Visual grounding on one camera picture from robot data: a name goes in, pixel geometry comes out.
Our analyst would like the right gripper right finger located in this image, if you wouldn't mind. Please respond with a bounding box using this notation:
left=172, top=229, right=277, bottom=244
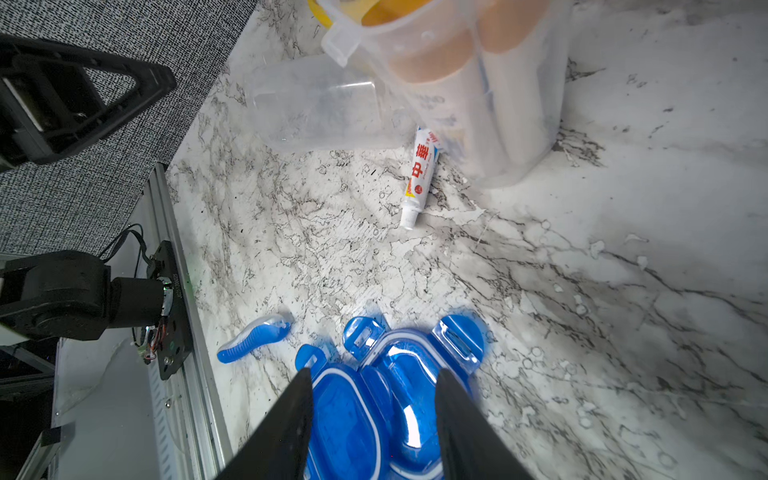
left=435, top=369, right=533, bottom=480

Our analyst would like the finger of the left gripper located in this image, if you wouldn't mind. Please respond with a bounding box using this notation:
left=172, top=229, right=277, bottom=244
left=1, top=34, right=177, bottom=168

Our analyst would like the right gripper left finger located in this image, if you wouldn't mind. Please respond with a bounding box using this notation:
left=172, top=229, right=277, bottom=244
left=218, top=368, right=313, bottom=480

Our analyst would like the toothpaste tube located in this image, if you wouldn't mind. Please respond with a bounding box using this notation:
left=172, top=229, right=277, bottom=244
left=400, top=128, right=441, bottom=230

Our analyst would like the clear container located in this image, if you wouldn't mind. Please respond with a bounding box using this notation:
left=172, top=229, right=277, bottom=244
left=246, top=54, right=416, bottom=153
left=322, top=0, right=573, bottom=188

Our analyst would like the orange cap bottle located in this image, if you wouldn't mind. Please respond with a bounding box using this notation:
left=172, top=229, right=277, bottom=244
left=477, top=1, right=550, bottom=166

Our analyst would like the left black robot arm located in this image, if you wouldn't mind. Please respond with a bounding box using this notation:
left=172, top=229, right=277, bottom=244
left=1, top=34, right=178, bottom=341

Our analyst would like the blue lid lower centre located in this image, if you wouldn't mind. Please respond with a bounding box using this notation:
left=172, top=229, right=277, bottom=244
left=295, top=344, right=387, bottom=479

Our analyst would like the blue lid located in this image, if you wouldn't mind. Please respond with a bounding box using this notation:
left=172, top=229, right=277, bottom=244
left=295, top=344, right=387, bottom=479
left=343, top=315, right=485, bottom=479

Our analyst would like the blue lid upper centre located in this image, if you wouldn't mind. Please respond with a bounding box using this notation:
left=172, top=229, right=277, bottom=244
left=343, top=315, right=485, bottom=479

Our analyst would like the blue toothbrush left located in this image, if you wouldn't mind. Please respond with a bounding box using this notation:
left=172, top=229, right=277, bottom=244
left=216, top=314, right=292, bottom=364

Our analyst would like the clear container front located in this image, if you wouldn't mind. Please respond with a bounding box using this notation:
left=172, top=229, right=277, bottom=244
left=246, top=54, right=416, bottom=153

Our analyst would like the yellow bamboo steamer basket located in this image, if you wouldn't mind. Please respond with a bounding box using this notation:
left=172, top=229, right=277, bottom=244
left=307, top=0, right=378, bottom=29

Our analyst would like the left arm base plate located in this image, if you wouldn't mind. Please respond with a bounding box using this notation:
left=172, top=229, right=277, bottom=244
left=147, top=240, right=193, bottom=381

